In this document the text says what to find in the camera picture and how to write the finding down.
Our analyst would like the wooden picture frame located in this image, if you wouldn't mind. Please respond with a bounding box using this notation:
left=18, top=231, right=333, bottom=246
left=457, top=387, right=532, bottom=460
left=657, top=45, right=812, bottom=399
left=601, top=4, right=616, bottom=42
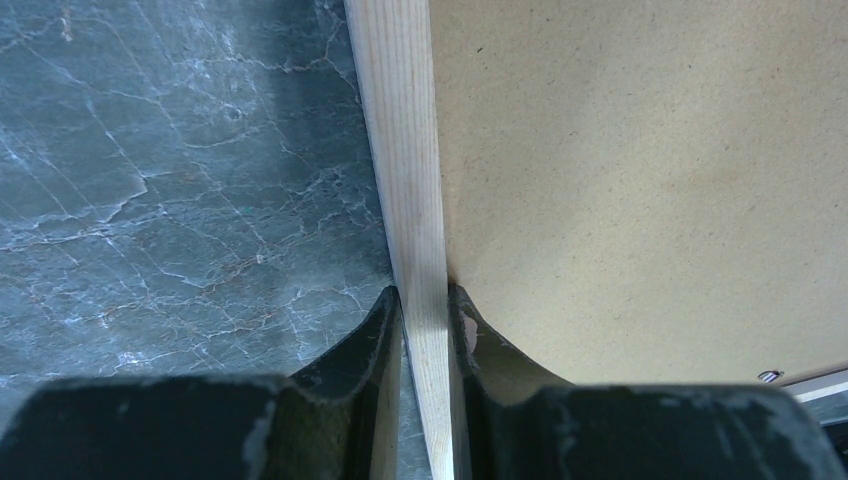
left=345, top=1, right=847, bottom=479

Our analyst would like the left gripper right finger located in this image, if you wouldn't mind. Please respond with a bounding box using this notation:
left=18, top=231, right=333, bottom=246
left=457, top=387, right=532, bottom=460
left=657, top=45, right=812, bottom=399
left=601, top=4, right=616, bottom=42
left=448, top=284, right=847, bottom=479

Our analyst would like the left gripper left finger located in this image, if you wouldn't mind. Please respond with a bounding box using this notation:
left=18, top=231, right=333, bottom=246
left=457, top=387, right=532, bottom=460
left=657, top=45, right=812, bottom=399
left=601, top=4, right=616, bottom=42
left=1, top=286, right=402, bottom=479

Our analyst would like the brown cardboard backing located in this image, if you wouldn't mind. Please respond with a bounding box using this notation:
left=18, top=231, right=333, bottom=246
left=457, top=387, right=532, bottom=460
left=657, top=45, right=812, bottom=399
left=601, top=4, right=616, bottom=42
left=430, top=1, right=847, bottom=383

